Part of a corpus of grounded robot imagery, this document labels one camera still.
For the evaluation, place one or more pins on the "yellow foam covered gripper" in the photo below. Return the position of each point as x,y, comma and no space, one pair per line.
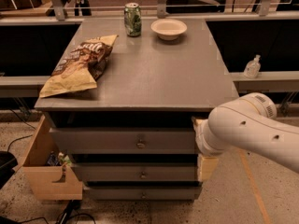
202,139

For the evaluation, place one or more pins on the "grey top drawer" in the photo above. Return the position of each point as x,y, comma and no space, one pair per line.
124,141

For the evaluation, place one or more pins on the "grey drawer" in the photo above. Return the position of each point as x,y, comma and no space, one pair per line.
143,193
124,141
141,172

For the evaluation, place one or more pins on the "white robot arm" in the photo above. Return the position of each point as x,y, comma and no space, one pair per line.
249,122

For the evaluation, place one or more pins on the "grey drawer cabinet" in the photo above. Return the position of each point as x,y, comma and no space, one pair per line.
148,84

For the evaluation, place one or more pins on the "grey bottom drawer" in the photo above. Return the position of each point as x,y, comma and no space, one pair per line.
143,193

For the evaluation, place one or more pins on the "grey middle drawer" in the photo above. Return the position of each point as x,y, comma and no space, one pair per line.
141,172

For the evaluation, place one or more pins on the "grey side shelf right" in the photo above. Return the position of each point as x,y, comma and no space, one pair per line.
282,81

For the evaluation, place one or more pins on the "grey side shelf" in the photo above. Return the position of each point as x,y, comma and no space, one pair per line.
282,81
17,87

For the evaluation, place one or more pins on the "white paper bowl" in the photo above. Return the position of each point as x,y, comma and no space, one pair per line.
168,29

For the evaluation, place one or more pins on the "yellow brown chip bag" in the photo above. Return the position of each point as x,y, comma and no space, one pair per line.
80,69

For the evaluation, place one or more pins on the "wooden side box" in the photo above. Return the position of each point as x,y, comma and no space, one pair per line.
47,180

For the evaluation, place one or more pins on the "green soda can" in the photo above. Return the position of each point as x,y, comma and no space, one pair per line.
132,19

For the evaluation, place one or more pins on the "black object left edge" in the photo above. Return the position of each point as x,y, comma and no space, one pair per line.
7,163

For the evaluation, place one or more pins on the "grey side shelf left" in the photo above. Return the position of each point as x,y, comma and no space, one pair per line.
17,87

